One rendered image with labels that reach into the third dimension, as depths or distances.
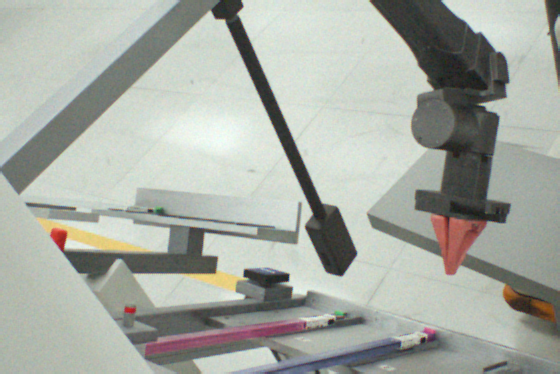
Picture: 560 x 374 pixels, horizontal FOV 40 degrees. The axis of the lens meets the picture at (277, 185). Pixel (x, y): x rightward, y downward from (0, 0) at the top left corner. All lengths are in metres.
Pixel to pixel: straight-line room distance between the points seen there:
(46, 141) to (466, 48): 0.69
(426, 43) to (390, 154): 1.52
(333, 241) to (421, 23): 0.46
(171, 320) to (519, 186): 0.65
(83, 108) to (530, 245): 0.96
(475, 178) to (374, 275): 1.14
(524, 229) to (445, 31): 0.42
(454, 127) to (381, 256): 1.25
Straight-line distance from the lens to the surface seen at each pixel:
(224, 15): 0.40
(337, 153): 2.51
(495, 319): 1.91
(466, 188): 0.96
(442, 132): 0.90
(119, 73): 0.34
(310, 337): 0.91
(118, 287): 1.11
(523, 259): 1.20
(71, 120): 0.33
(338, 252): 0.49
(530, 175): 1.33
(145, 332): 0.42
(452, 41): 0.93
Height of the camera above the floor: 1.49
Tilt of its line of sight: 37 degrees down
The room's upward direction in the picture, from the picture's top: 26 degrees counter-clockwise
